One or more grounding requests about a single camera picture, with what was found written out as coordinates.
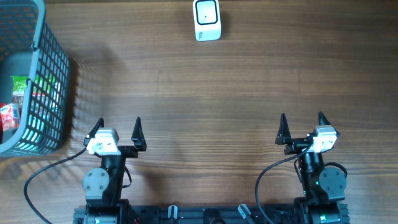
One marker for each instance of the small orange white packet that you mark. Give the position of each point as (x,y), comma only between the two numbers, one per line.
(10,116)

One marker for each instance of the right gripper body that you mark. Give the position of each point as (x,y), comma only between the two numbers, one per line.
(297,145)

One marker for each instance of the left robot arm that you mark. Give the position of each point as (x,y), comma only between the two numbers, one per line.
(103,185)

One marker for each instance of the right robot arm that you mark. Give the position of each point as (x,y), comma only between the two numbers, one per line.
(323,183)

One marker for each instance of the white barcode scanner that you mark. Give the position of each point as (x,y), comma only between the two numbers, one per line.
(207,20)

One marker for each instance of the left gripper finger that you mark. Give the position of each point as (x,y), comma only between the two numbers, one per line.
(138,136)
(91,134)

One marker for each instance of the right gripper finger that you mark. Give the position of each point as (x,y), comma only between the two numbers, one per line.
(283,135)
(325,127)

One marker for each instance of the grey plastic shopping basket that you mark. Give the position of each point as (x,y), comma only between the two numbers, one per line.
(35,73)

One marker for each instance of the green candy bag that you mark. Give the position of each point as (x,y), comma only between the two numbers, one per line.
(44,93)

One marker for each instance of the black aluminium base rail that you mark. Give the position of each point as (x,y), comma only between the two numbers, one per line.
(267,213)

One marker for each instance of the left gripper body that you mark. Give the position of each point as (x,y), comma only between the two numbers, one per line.
(129,152)

